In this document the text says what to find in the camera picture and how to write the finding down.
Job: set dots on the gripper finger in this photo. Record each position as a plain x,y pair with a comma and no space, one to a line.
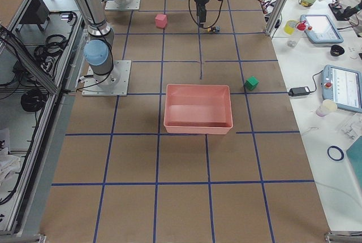
199,13
203,14

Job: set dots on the yellow push button switch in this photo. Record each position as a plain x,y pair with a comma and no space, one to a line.
213,29

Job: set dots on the pink cube centre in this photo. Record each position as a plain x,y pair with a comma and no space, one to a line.
160,21

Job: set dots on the yellow tape roll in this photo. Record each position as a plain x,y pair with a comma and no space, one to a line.
290,26

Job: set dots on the green cube at edge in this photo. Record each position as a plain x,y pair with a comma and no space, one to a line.
251,83

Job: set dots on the pink plastic bin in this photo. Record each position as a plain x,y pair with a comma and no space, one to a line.
198,109

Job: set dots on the blue teach pendant upper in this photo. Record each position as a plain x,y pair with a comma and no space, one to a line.
323,29

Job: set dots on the blue teach pendant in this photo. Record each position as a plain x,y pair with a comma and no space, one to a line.
343,86
323,29

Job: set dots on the black power adapter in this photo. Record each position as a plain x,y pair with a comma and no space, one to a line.
299,91

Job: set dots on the blue teach pendant lower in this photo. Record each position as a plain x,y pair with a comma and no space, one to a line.
343,86

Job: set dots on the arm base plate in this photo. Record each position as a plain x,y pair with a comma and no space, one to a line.
122,5
116,83

